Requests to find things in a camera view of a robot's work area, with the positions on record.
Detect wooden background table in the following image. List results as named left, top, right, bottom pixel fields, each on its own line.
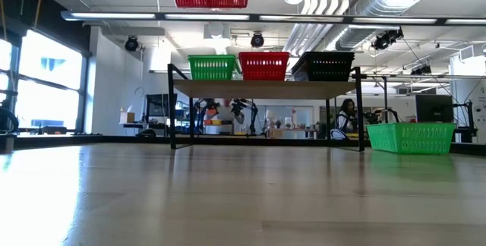
left=267, top=126, right=318, bottom=140

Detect silver ventilation duct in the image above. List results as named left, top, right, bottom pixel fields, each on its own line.
left=336, top=0, right=441, bottom=52

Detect black ceiling spotlight cluster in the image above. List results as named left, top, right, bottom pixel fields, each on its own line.
left=371, top=27, right=404, bottom=52

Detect black computer monitor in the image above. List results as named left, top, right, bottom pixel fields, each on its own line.
left=415, top=93, right=455, bottom=124
left=146, top=93, right=171, bottom=118

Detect green plastic slotted basket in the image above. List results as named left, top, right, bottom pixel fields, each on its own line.
left=188, top=57, right=237, bottom=81
left=366, top=122, right=456, bottom=155
left=187, top=54, right=238, bottom=60

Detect overhead LED light bar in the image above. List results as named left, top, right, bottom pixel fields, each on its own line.
left=60, top=9, right=486, bottom=27

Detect white ceiling pipes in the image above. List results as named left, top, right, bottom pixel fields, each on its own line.
left=282, top=0, right=350, bottom=55

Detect black aluminium rig frame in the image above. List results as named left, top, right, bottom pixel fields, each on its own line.
left=0, top=134, right=486, bottom=156

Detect black plastic slotted basket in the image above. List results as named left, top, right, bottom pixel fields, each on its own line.
left=291, top=59, right=318, bottom=83
left=301, top=55, right=355, bottom=83
left=299, top=51, right=356, bottom=58

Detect wooden shelf with black frame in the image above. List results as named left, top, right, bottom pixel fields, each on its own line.
left=166, top=62, right=366, bottom=153

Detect black curved cable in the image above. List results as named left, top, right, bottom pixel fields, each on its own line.
left=0, top=90, right=20, bottom=135

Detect person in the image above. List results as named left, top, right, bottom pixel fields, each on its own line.
left=336, top=98, right=358, bottom=135

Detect black equipment stand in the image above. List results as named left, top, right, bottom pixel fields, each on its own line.
left=453, top=100, right=478, bottom=144

